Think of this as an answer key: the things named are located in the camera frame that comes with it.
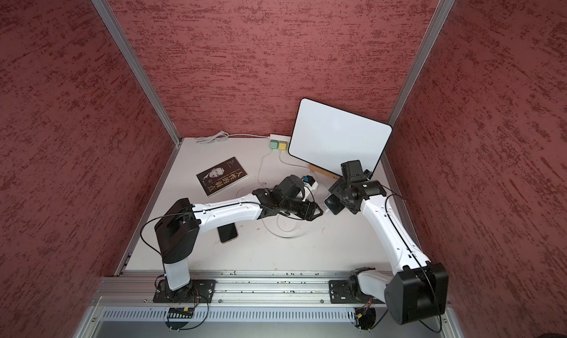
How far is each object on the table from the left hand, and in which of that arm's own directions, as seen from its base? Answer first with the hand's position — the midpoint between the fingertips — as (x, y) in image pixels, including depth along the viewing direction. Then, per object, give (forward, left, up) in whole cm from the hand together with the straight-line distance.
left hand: (315, 213), depth 80 cm
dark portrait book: (+24, +43, -11) cm, 50 cm away
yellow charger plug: (+44, +14, -10) cm, 47 cm away
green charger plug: (+46, +19, -11) cm, 51 cm away
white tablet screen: (+27, -5, +14) cm, 31 cm away
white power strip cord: (+50, +48, -9) cm, 70 cm away
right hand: (+6, -9, +2) cm, 11 cm away
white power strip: (+49, +16, -9) cm, 52 cm away
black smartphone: (+3, -7, +3) cm, 8 cm away
